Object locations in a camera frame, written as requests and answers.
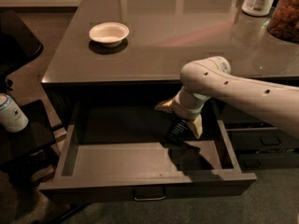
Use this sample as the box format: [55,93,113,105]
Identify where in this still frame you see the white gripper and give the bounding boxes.
[154,87,209,139]

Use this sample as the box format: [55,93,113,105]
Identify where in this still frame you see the blueberry rxbar dark wrapper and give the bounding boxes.
[165,119,190,147]

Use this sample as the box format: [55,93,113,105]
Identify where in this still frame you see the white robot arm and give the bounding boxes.
[155,56,299,142]

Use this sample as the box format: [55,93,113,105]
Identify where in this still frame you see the grey right middle drawer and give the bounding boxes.
[227,127,299,150]

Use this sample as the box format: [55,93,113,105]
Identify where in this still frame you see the open grey top drawer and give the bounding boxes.
[39,101,256,203]

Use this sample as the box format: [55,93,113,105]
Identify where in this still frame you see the grey right bottom drawer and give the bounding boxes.
[238,153,299,170]

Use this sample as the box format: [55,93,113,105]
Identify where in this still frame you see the grey counter cabinet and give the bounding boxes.
[41,0,299,142]

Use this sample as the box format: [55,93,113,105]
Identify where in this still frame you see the white paper bowl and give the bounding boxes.
[89,22,129,48]

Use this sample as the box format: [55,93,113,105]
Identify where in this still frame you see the jar of brown snacks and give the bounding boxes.
[267,0,299,43]

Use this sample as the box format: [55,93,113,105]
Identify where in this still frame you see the metal drawer handle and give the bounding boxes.
[133,186,165,202]

